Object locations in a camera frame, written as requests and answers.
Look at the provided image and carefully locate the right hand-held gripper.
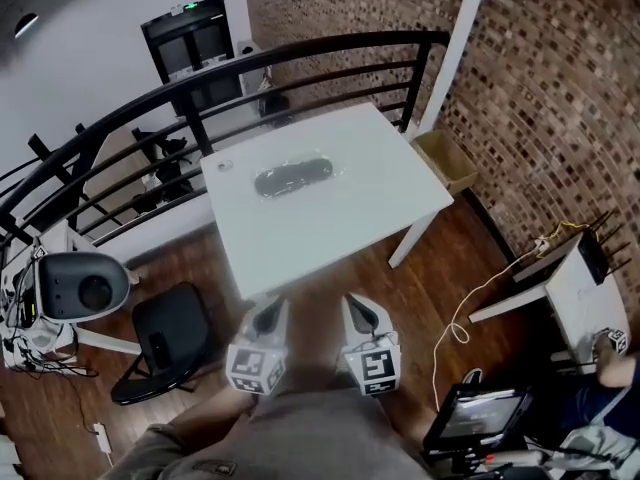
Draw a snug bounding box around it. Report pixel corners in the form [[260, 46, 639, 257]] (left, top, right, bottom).
[[341, 292, 402, 397]]

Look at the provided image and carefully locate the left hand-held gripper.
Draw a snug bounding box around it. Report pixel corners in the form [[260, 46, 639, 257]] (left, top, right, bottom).
[[225, 297, 291, 397]]

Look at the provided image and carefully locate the black footwear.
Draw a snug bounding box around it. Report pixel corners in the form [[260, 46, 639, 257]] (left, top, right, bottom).
[[254, 156, 334, 200]]

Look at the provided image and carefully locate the clear plastic bag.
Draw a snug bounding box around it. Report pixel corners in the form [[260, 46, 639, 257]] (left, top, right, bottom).
[[248, 151, 347, 202]]

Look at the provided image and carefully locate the person's left forearm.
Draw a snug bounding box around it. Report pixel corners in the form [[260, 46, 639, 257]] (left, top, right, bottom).
[[162, 385, 261, 449]]

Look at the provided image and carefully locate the person's brown shirt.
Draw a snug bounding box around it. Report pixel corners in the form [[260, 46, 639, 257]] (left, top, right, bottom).
[[99, 362, 431, 480]]

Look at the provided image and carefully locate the black monitor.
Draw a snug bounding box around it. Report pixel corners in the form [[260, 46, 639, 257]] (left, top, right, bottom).
[[422, 384, 535, 458]]

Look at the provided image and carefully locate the white device stand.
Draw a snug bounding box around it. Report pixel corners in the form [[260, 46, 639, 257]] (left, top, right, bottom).
[[63, 217, 145, 357]]

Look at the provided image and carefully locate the open cardboard box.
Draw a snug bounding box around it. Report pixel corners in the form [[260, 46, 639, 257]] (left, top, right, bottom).
[[410, 128, 479, 196]]

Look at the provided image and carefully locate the black office chair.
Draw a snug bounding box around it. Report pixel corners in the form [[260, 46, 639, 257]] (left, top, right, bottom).
[[153, 136, 195, 203]]

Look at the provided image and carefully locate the white grey dome device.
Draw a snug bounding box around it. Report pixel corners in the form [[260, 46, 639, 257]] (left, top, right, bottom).
[[36, 251, 133, 326]]

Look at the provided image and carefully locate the white power strip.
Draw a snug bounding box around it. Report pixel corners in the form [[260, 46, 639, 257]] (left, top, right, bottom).
[[92, 421, 115, 454]]

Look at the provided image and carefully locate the brown wooden desk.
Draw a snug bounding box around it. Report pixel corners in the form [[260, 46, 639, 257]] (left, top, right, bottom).
[[83, 127, 167, 222]]

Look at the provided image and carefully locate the white side table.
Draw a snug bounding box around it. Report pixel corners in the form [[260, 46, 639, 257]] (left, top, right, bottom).
[[468, 231, 632, 365]]

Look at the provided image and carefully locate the black router with antennas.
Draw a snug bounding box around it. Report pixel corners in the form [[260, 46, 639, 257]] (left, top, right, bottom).
[[577, 209, 633, 287]]

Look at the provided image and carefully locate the black metal railing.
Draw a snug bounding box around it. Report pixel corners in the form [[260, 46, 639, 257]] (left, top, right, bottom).
[[0, 29, 451, 250]]

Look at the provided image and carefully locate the white equipment rack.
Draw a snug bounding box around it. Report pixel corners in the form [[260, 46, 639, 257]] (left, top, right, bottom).
[[0, 245, 44, 332]]

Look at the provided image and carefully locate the grey patterned cloth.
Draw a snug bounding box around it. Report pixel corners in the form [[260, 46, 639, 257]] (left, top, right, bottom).
[[543, 423, 640, 480]]

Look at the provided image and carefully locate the black framed glass door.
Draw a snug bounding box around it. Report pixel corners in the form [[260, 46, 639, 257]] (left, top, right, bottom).
[[140, 0, 247, 115]]

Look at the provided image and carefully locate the white column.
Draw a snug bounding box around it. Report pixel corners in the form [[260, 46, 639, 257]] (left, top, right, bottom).
[[418, 0, 492, 137]]

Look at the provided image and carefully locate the oval white lamp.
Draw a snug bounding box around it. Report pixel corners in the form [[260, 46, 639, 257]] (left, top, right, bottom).
[[13, 12, 40, 38]]

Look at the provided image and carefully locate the yellow cable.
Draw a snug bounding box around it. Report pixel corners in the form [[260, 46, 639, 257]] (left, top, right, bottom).
[[431, 219, 592, 415]]

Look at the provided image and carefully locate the tangle of black cables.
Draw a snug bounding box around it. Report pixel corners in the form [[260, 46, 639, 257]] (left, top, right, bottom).
[[0, 325, 100, 378]]

